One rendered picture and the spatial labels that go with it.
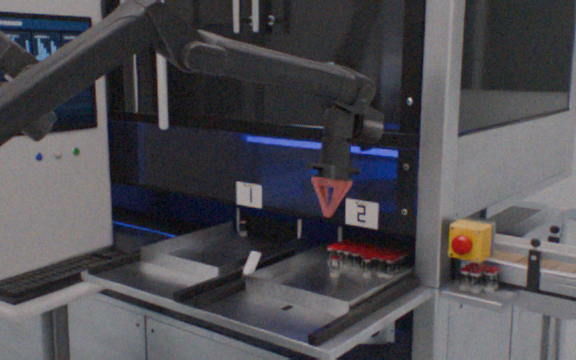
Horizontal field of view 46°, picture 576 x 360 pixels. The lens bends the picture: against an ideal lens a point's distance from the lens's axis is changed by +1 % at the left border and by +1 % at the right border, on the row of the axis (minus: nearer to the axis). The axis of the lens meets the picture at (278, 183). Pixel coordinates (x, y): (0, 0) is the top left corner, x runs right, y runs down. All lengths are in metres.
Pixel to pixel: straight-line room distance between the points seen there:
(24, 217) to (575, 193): 5.01
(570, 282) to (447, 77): 0.49
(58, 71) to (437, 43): 0.79
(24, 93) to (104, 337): 1.51
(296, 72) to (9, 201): 0.96
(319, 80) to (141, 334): 1.25
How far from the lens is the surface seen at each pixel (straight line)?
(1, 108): 0.95
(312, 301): 1.35
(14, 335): 2.85
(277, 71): 1.12
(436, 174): 1.44
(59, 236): 1.97
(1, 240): 1.86
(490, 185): 1.70
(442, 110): 1.43
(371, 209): 1.53
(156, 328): 2.14
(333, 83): 1.20
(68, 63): 0.95
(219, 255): 1.70
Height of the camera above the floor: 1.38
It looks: 11 degrees down
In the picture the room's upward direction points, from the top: straight up
